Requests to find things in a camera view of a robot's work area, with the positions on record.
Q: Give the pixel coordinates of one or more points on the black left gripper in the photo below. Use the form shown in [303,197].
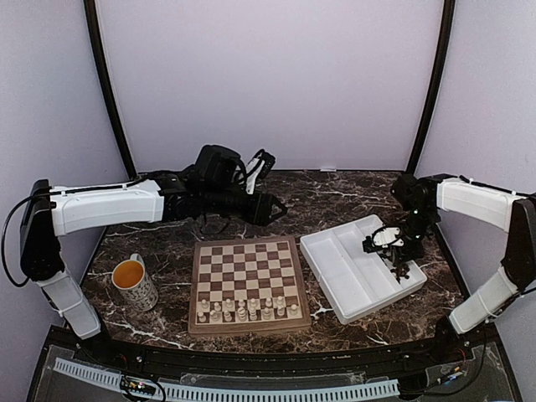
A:
[260,212]

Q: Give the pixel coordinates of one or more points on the black front rail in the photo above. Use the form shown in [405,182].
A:
[408,361]

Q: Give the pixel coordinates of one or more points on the black enclosure frame post left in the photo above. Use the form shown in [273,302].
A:
[98,51]

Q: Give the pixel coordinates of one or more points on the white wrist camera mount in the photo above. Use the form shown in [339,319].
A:
[383,240]
[257,168]

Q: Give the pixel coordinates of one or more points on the black enclosure frame post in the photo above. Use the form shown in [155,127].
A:
[444,36]
[98,51]

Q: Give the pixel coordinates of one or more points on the wooden chess board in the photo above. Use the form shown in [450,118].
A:
[244,269]

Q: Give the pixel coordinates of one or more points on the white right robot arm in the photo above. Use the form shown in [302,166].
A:
[491,231]

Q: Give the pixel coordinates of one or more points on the patterned mug with orange liquid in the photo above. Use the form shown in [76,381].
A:
[134,284]

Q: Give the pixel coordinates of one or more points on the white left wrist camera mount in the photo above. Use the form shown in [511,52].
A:
[257,168]

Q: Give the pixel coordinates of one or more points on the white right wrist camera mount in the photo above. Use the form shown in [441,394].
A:
[383,240]

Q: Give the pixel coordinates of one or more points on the white divided plastic tray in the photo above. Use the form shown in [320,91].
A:
[354,282]

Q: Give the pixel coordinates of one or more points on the black enclosure frame post right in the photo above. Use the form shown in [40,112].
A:
[444,36]

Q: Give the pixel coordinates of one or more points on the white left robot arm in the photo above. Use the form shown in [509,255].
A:
[219,182]

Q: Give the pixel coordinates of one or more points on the white slotted cable duct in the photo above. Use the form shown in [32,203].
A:
[196,387]

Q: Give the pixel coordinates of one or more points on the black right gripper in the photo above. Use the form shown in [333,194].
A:
[407,254]

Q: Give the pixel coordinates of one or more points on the pile of dark chess pieces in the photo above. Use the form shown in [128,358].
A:
[400,271]

